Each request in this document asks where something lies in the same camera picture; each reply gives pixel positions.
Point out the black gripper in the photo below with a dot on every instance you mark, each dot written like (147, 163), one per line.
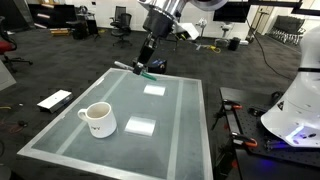
(158, 21)

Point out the green capped marker pen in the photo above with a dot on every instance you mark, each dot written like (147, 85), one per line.
(149, 77)

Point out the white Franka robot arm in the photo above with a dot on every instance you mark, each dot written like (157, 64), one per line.
(300, 110)

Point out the white ceramic mug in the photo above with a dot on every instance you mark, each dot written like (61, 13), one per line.
(100, 123)

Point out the black device with blue light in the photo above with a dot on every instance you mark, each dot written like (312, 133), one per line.
(157, 66)

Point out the black office chair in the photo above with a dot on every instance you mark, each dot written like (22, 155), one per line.
(121, 28)
(118, 10)

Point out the black equipment cart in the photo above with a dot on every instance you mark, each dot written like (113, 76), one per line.
(80, 28)

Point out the black waste bin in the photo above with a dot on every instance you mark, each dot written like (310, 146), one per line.
(234, 43)

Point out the white flat box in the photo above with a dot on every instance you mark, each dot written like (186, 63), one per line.
(55, 100)

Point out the black perforated mounting board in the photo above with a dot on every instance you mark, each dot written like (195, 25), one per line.
(248, 123)

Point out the red office chair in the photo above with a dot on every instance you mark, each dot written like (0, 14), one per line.
(6, 46)

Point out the row of stacked chairs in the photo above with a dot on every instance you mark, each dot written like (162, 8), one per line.
(286, 28)

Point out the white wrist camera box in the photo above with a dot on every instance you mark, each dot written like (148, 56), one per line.
(186, 30)

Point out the black wall screen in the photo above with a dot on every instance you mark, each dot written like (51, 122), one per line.
(233, 11)

